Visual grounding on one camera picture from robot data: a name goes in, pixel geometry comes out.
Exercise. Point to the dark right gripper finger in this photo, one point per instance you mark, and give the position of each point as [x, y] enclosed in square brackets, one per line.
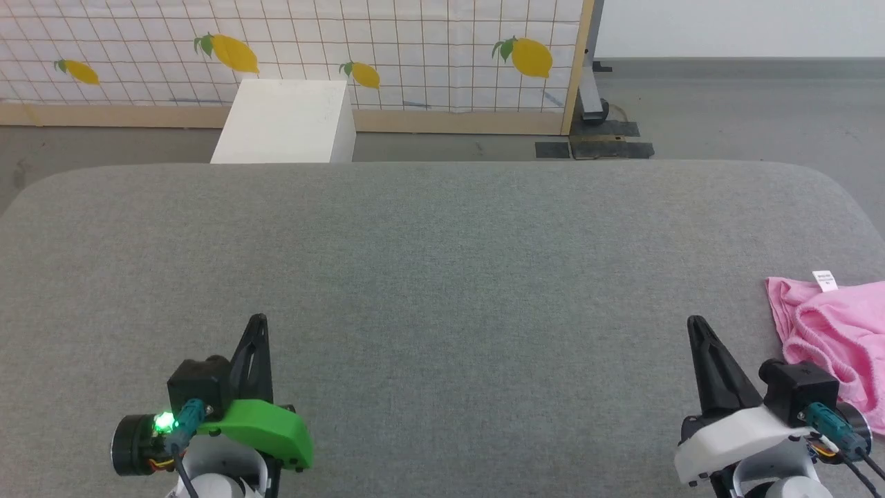
[719, 380]

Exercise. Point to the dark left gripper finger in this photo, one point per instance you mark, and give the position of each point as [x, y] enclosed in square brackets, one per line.
[252, 366]

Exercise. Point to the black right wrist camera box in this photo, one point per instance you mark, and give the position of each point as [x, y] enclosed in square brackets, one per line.
[798, 391]

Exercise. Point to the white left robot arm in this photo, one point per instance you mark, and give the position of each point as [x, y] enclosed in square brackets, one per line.
[221, 474]

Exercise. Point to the white box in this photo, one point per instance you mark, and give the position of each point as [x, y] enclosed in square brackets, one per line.
[283, 121]

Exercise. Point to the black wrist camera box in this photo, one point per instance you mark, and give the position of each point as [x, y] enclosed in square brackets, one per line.
[798, 391]
[197, 384]

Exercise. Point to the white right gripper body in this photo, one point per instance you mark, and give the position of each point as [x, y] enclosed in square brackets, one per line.
[733, 443]

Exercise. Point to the grey stand leg with wheel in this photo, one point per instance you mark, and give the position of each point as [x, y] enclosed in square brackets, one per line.
[592, 90]

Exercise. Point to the pink garment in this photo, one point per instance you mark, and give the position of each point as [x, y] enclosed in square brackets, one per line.
[843, 325]

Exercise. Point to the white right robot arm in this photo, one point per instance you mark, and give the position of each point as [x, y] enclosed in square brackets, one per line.
[774, 481]

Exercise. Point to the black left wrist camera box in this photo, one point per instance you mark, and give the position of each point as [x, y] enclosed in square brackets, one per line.
[197, 384]

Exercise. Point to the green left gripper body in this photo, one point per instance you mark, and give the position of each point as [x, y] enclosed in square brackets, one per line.
[269, 429]

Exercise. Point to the lemon print partition panel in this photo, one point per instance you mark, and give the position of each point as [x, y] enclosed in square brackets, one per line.
[290, 28]

